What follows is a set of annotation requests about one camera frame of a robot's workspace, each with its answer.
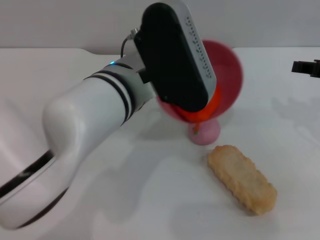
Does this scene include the long golden toy bread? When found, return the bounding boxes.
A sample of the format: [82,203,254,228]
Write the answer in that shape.
[207,144,278,216]

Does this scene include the pink toy peach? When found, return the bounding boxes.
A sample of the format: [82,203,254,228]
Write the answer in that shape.
[188,119,221,146]

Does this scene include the pink plastic bowl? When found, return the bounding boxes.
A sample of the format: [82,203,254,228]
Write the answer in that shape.
[156,38,245,125]

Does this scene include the orange toy fruit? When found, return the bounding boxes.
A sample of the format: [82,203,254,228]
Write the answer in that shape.
[170,85,222,133]

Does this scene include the left arm cable with connector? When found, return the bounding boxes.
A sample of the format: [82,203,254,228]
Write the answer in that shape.
[120,27,140,58]

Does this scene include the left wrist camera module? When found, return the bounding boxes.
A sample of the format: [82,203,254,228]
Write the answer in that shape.
[133,1,217,115]

